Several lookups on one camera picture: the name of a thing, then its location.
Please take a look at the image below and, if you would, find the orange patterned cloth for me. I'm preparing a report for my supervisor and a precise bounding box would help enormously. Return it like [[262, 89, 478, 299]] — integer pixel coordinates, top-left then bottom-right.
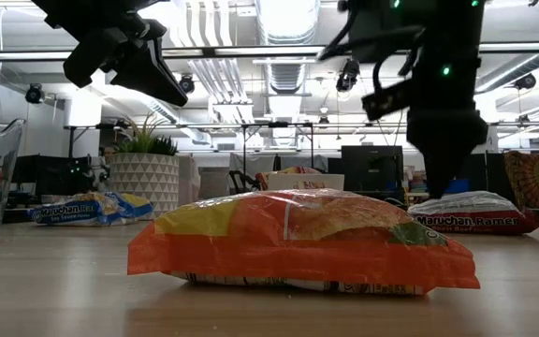
[[503, 150, 539, 210]]

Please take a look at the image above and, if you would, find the white plastic bin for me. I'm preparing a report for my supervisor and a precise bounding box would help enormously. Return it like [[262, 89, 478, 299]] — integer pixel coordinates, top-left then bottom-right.
[[267, 173, 345, 192]]

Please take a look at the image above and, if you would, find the orange Maruchan ramen pack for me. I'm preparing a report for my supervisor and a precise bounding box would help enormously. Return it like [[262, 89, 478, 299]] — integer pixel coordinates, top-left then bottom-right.
[[127, 188, 481, 297]]

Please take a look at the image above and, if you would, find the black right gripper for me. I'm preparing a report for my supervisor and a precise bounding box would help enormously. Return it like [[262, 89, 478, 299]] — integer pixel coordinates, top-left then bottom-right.
[[407, 110, 489, 198]]

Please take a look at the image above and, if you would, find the blue storage box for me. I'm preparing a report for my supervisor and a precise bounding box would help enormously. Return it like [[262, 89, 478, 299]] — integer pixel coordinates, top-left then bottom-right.
[[446, 179, 471, 194]]

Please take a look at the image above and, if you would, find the black desk monitor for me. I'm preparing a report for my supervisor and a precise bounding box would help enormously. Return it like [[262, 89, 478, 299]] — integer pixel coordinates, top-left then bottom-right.
[[11, 154, 88, 198]]

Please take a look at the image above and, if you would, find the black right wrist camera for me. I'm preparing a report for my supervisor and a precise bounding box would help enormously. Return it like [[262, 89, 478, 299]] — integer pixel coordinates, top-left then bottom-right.
[[361, 78, 421, 122]]

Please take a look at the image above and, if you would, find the silver ventilation duct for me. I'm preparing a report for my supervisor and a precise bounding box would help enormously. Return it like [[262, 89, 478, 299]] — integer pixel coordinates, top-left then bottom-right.
[[255, 0, 321, 95]]

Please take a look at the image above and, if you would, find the black metal frame stand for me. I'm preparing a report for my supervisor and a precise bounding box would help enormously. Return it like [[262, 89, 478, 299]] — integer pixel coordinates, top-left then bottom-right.
[[242, 122, 316, 184]]

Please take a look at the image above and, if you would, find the black computer monitor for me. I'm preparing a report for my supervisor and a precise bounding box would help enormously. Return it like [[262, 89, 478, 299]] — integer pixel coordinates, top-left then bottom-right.
[[342, 145, 404, 193]]

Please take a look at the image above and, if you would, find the black office partition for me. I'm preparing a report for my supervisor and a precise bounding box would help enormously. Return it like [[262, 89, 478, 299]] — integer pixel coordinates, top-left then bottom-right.
[[460, 153, 504, 193]]

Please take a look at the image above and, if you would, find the long ceiling light panel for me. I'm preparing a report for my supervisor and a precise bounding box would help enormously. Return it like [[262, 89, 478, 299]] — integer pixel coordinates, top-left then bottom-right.
[[215, 45, 326, 55], [0, 51, 72, 61]]

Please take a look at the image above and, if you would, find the blue Maruchan ramen pack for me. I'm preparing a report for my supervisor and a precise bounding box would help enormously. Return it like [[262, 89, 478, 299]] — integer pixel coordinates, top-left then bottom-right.
[[27, 190, 154, 227]]

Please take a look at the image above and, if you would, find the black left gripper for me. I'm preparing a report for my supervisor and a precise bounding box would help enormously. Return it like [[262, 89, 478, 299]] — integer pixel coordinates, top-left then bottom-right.
[[62, 12, 190, 109]]

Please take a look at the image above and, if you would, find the green plant in patterned pot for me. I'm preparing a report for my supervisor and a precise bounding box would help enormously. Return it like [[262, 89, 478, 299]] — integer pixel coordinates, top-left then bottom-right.
[[109, 111, 181, 219]]

